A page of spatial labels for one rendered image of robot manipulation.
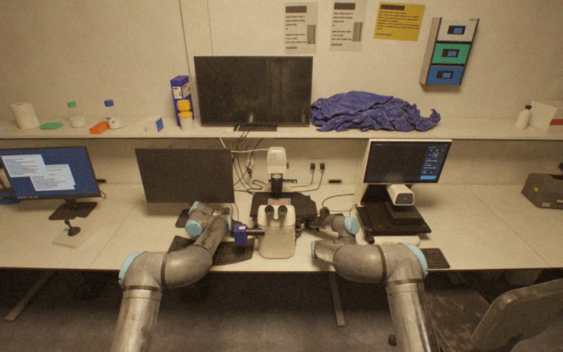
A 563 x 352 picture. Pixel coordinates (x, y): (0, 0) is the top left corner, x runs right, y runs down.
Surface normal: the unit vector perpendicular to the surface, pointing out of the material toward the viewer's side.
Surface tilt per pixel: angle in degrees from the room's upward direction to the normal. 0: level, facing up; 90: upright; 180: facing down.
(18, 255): 0
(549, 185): 45
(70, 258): 0
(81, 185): 86
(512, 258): 0
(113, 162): 90
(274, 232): 90
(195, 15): 90
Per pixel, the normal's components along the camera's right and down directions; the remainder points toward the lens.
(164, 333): 0.00, -0.87
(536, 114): -1.00, 0.04
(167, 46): 0.00, 0.50
